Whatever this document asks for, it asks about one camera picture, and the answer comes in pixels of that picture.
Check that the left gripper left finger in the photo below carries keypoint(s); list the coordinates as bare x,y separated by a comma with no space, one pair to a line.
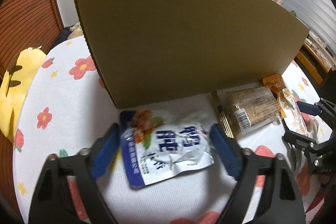
52,201

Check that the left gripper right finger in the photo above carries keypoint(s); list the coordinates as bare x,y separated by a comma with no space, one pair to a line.
280,200

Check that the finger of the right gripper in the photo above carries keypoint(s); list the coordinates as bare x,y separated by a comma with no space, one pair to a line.
307,108
299,141

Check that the orange white chicken feet pouch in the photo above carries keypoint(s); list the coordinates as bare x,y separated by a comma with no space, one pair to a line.
287,104

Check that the clear grain bar packet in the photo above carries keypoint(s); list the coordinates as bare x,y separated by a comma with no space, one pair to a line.
244,111

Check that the white blue duck snack pouch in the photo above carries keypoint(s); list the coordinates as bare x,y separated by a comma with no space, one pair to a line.
157,145

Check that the wooden sideboard cabinet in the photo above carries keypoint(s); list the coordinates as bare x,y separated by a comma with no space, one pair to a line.
316,62

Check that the strawberry print white cloth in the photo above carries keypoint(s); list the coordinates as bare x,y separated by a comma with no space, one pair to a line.
65,111

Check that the yellow pikachu plush toy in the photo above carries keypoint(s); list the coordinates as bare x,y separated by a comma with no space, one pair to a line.
14,87

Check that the brown cardboard box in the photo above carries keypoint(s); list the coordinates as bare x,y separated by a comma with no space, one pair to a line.
149,51

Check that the wooden slatted wardrobe door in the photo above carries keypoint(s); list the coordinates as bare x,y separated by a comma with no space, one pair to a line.
28,23

